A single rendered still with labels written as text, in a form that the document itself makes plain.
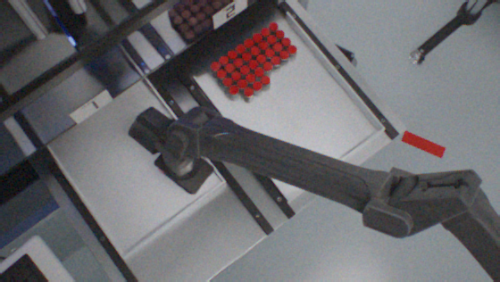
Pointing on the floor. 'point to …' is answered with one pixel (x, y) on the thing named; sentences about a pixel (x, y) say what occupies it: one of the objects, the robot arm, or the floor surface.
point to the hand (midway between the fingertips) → (187, 175)
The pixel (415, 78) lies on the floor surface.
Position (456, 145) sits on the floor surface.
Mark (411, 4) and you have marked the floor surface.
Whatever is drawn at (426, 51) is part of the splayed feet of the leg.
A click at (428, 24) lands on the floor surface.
